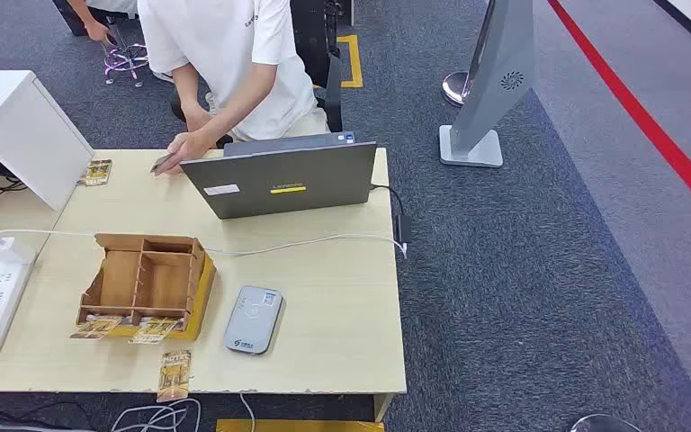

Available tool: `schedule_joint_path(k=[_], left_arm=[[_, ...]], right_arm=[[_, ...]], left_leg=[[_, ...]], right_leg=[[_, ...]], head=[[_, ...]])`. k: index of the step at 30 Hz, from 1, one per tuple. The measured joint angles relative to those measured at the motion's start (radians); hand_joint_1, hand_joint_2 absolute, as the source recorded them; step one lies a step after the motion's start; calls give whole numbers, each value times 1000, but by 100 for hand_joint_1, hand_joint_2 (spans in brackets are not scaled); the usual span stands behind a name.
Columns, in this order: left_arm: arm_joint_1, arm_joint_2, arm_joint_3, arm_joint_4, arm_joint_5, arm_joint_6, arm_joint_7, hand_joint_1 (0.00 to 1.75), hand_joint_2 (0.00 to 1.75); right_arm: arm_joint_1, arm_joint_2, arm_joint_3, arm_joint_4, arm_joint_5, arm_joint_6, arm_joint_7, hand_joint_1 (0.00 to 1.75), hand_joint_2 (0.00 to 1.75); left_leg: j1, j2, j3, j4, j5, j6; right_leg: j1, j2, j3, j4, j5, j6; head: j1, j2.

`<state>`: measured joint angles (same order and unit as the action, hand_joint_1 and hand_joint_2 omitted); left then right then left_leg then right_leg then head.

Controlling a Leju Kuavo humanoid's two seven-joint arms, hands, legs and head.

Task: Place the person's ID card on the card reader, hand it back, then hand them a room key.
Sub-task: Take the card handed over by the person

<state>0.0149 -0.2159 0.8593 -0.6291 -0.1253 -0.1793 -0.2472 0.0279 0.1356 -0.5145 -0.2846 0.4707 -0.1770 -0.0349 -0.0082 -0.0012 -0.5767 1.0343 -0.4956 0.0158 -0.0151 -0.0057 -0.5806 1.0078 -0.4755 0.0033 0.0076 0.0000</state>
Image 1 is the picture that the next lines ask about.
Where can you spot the person's left hand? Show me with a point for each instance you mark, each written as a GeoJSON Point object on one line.
{"type": "Point", "coordinates": [190, 148]}

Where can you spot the person's right hand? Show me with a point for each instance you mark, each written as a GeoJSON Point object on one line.
{"type": "Point", "coordinates": [99, 31]}
{"type": "Point", "coordinates": [197, 120]}

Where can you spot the ID card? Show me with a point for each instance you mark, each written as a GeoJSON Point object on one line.
{"type": "Point", "coordinates": [161, 163]}

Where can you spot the person's right forearm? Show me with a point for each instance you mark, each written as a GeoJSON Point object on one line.
{"type": "Point", "coordinates": [186, 89]}
{"type": "Point", "coordinates": [80, 9]}

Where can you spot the person's left forearm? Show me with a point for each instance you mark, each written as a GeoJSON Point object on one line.
{"type": "Point", "coordinates": [238, 104]}

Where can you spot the person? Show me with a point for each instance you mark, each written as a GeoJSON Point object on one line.
{"type": "Point", "coordinates": [232, 36]}
{"type": "Point", "coordinates": [92, 24]}

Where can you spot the hotel key card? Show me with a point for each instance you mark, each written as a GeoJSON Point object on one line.
{"type": "Point", "coordinates": [97, 173]}
{"type": "Point", "coordinates": [96, 328]}
{"type": "Point", "coordinates": [174, 375]}
{"type": "Point", "coordinates": [153, 331]}

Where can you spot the wooden card organizer box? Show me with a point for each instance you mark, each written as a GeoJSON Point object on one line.
{"type": "Point", "coordinates": [143, 280]}

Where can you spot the grey card reader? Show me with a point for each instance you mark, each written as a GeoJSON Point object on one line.
{"type": "Point", "coordinates": [253, 319]}

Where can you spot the chrome stool base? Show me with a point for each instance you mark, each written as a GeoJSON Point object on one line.
{"type": "Point", "coordinates": [124, 59]}

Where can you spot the grey laptop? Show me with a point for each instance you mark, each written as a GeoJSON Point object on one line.
{"type": "Point", "coordinates": [286, 179]}

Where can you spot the white cabinet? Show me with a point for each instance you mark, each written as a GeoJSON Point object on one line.
{"type": "Point", "coordinates": [29, 137]}

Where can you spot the black office chair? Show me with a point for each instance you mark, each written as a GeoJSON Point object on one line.
{"type": "Point", "coordinates": [310, 36]}

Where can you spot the white charger plug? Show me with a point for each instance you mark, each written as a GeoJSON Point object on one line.
{"type": "Point", "coordinates": [7, 249]}

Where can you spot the black laptop power adapter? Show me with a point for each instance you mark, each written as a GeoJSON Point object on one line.
{"type": "Point", "coordinates": [404, 228]}

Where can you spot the chrome stanchion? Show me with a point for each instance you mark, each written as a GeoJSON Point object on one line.
{"type": "Point", "coordinates": [605, 424]}
{"type": "Point", "coordinates": [454, 89]}

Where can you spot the yellow board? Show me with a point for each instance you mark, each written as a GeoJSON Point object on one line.
{"type": "Point", "coordinates": [298, 426]}

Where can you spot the grey kiosk stand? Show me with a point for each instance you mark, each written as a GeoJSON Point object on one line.
{"type": "Point", "coordinates": [494, 89]}

